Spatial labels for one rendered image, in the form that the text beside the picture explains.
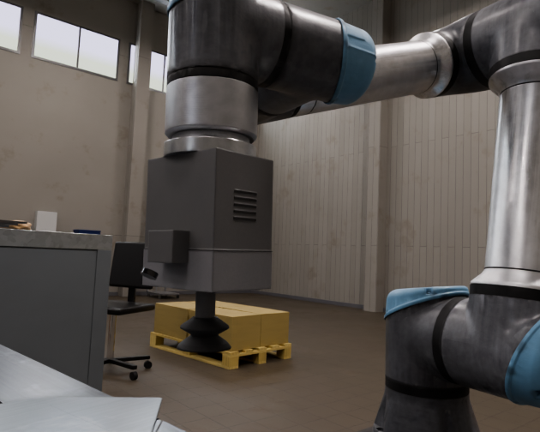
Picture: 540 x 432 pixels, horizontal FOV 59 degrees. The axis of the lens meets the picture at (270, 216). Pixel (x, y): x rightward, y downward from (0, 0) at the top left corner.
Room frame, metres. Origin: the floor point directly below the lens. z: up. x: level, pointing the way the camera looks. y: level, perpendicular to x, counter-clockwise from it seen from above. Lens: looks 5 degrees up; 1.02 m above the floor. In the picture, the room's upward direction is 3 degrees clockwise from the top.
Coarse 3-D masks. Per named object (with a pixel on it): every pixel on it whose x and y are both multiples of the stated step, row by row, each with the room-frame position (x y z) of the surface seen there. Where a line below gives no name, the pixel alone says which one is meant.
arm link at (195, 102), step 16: (176, 80) 0.36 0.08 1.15; (192, 80) 0.35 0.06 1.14; (208, 80) 0.35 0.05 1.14; (224, 80) 0.35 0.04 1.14; (176, 96) 0.36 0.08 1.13; (192, 96) 0.35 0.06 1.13; (208, 96) 0.35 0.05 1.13; (224, 96) 0.35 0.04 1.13; (240, 96) 0.36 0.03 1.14; (256, 96) 0.38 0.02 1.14; (176, 112) 0.36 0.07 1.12; (192, 112) 0.35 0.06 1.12; (208, 112) 0.35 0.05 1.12; (224, 112) 0.35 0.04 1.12; (240, 112) 0.36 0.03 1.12; (256, 112) 0.38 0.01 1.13; (176, 128) 0.36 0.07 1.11; (192, 128) 0.35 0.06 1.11; (208, 128) 0.35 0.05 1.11; (224, 128) 0.35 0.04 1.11; (240, 128) 0.36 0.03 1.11; (256, 128) 0.38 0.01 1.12
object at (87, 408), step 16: (48, 400) 0.48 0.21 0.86; (64, 400) 0.49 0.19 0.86; (80, 400) 0.49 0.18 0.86; (96, 400) 0.49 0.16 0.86; (112, 400) 0.49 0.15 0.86; (80, 416) 0.44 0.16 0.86; (96, 416) 0.45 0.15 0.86; (112, 416) 0.45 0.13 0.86; (128, 416) 0.45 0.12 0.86; (144, 416) 0.45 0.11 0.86
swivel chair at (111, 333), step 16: (128, 256) 4.25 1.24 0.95; (112, 272) 4.28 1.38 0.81; (128, 272) 4.23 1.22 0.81; (144, 288) 4.15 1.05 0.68; (112, 304) 3.95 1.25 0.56; (128, 304) 4.00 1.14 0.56; (144, 304) 4.05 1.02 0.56; (112, 320) 4.00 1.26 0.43; (112, 336) 4.00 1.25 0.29; (112, 352) 4.01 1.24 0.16; (128, 368) 3.83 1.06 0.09
